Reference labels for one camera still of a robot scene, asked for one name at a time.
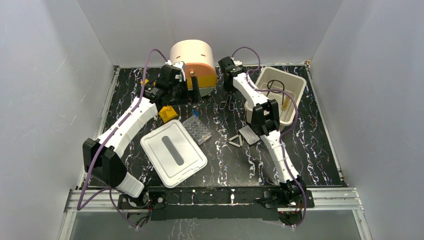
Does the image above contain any blue capped vial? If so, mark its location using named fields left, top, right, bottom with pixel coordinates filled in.
left=192, top=110, right=199, bottom=118

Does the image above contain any yellow test tube rack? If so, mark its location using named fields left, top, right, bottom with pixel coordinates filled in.
left=140, top=78, right=178, bottom=123

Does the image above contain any clear plastic tube rack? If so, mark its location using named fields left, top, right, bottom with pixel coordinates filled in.
left=182, top=115, right=212, bottom=145

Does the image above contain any black wire tripod ring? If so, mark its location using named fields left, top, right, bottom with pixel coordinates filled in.
left=266, top=79, right=286, bottom=104

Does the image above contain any white clay pipe triangle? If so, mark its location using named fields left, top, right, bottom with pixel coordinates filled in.
left=228, top=134, right=243, bottom=148

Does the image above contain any white plastic bin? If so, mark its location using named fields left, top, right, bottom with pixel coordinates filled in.
left=255, top=66, right=307, bottom=131

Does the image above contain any brown test tube brush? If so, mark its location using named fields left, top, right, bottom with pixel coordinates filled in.
left=281, top=97, right=291, bottom=111

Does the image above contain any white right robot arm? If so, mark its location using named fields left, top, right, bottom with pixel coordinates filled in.
left=218, top=56, right=308, bottom=207

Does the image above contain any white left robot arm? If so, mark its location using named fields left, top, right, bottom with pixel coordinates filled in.
left=82, top=73, right=201, bottom=208

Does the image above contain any round white drawer cabinet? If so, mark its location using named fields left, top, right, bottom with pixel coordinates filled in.
left=169, top=39, right=217, bottom=97

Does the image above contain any white paper packet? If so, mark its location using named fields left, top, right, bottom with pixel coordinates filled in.
left=238, top=125, right=260, bottom=146

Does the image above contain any white bin lid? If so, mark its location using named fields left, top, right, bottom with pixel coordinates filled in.
left=140, top=120, right=208, bottom=189

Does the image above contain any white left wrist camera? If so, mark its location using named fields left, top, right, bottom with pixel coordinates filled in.
left=165, top=60, right=187, bottom=82

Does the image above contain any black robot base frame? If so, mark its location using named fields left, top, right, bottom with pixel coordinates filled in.
left=117, top=185, right=315, bottom=225

